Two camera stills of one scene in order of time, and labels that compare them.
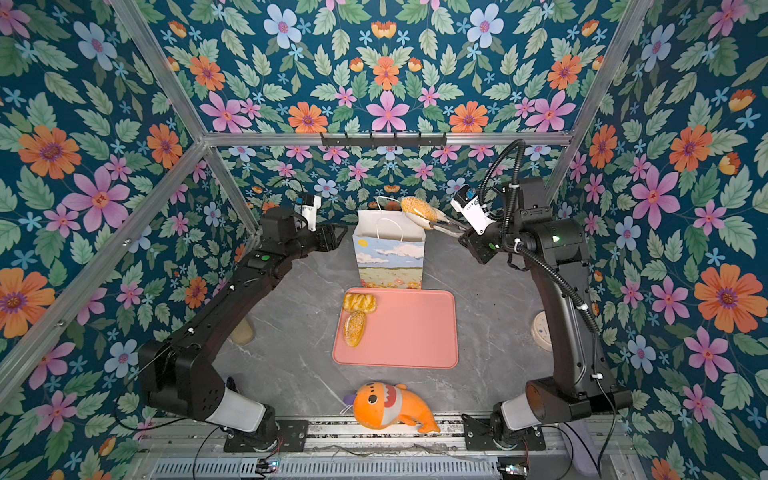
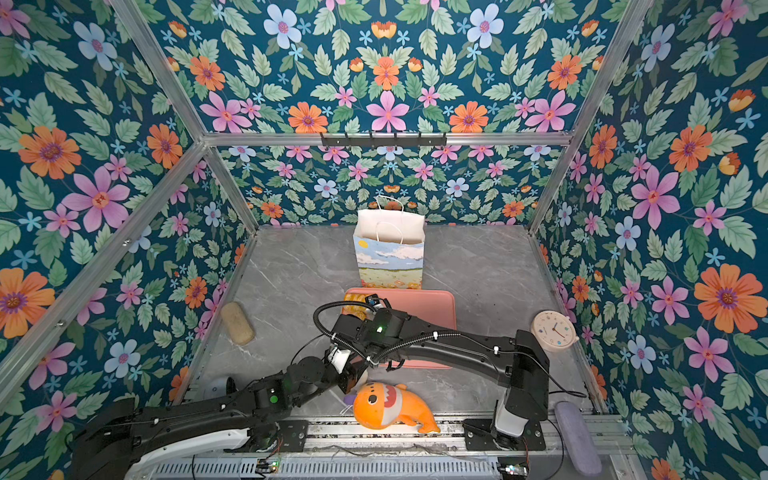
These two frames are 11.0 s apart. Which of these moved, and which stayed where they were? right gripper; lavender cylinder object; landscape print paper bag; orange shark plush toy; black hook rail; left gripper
Moved: right gripper; left gripper
Stayed: orange shark plush toy; lavender cylinder object; landscape print paper bag; black hook rail
